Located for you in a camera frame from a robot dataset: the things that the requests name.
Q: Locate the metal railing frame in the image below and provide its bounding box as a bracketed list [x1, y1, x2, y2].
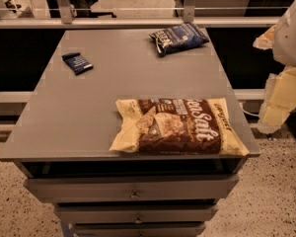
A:
[0, 0, 288, 29]

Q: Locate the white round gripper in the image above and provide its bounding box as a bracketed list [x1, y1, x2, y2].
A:
[253, 0, 296, 134]

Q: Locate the small dark blue snack packet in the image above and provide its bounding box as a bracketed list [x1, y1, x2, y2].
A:
[62, 52, 94, 75]

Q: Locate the white cable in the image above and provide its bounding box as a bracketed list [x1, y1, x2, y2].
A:
[240, 107, 260, 119]

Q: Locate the brown and yellow chip bag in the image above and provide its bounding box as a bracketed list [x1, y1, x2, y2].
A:
[111, 98, 249, 156]

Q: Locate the blue chip bag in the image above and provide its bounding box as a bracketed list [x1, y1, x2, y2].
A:
[150, 23, 209, 56]

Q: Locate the grey drawer cabinet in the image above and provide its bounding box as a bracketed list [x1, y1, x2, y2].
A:
[0, 30, 259, 237]

